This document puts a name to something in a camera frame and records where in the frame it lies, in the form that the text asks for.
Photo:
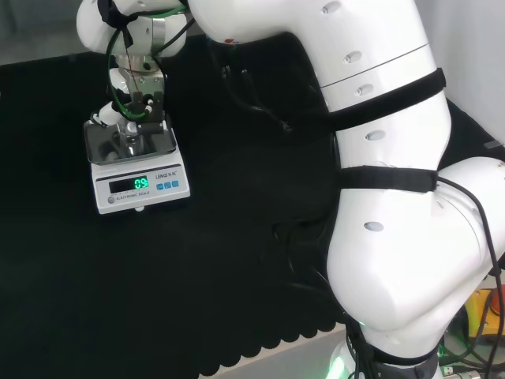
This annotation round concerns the black cloth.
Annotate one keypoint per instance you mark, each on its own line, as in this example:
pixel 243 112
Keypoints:
pixel 158 256

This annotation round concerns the clear glass beaker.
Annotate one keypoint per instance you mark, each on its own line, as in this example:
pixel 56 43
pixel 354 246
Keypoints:
pixel 132 144

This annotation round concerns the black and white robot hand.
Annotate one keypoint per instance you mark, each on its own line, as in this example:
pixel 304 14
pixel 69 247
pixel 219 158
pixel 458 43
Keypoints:
pixel 148 108

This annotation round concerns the grey tape piece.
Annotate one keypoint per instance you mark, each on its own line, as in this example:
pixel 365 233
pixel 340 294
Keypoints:
pixel 492 145

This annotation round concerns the yellow stop button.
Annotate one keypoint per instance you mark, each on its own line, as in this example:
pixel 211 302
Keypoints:
pixel 487 316

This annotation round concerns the white electronic balance steel pan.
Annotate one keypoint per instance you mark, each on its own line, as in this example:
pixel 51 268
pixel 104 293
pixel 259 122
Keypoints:
pixel 138 181

